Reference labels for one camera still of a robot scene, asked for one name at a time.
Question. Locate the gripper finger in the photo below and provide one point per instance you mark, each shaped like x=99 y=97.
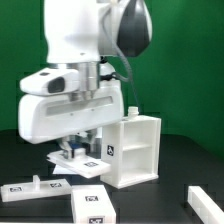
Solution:
x=68 y=151
x=90 y=136

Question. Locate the white cabinet body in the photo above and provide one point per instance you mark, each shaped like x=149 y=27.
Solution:
x=131 y=148

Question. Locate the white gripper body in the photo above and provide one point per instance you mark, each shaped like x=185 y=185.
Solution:
x=44 y=119

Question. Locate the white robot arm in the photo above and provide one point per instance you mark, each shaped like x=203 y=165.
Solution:
x=72 y=94

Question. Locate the white bar piece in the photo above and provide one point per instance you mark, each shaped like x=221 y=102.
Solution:
x=206 y=209

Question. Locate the white marker sheet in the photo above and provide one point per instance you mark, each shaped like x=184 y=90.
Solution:
x=62 y=171

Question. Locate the white door panel with knob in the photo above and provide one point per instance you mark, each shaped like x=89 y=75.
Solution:
x=81 y=164

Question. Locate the white cabinet top block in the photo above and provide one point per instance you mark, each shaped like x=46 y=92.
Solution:
x=91 y=205

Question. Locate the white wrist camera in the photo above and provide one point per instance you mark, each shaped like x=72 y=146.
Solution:
x=48 y=82

